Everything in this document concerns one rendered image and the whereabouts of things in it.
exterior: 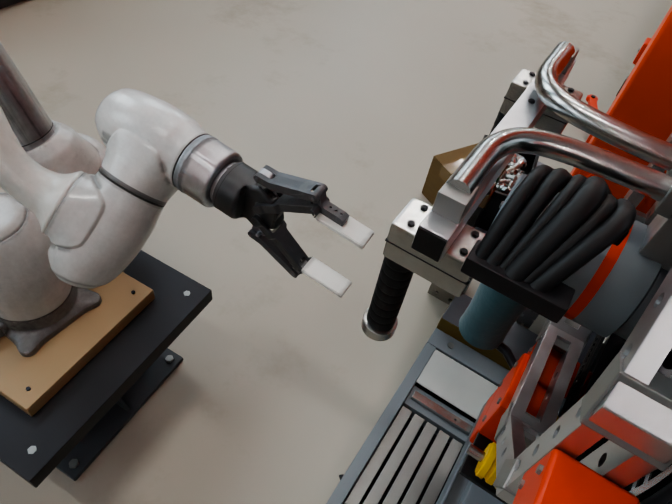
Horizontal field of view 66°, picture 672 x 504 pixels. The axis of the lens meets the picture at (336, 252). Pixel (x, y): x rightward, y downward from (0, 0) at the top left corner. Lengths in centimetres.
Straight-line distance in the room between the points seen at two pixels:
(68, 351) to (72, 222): 45
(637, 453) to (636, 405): 4
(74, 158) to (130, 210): 41
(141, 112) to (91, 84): 171
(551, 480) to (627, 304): 24
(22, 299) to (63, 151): 29
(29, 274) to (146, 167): 40
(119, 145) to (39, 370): 55
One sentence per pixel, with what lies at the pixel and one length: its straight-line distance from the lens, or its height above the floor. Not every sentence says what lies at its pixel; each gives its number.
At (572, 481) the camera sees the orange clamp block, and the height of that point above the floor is 88.
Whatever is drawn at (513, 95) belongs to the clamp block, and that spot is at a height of 93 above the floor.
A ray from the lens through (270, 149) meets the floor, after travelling 208.
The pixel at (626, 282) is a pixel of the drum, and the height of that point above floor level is 90.
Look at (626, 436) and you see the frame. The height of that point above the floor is 95.
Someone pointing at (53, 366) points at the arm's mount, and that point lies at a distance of 117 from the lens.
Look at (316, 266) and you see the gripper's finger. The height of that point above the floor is 71.
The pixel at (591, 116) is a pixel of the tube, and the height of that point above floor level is 101.
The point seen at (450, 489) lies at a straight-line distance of 127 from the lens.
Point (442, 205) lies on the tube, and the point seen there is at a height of 99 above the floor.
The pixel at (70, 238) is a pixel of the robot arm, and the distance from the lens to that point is 78.
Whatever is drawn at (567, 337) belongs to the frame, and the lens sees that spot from 94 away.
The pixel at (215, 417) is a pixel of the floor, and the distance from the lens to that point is 142.
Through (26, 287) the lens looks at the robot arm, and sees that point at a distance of 109.
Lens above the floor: 130
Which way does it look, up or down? 49 degrees down
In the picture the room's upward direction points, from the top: 11 degrees clockwise
